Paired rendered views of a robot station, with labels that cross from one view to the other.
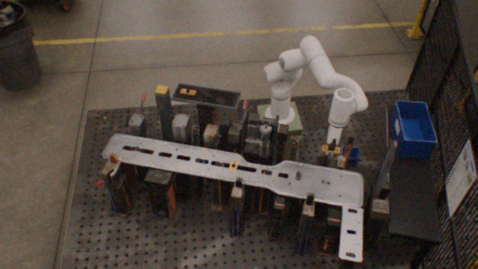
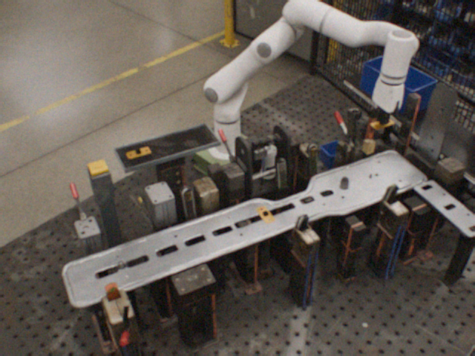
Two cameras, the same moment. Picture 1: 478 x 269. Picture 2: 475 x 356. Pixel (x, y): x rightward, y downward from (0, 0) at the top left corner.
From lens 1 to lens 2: 1.16 m
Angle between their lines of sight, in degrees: 28
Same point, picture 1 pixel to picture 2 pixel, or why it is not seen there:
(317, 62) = (335, 18)
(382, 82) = not seen: hidden behind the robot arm
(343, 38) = (166, 72)
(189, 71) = (9, 182)
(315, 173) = (354, 173)
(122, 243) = not seen: outside the picture
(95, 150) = (11, 324)
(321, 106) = (251, 124)
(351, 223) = (439, 199)
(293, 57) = (278, 35)
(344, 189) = (396, 172)
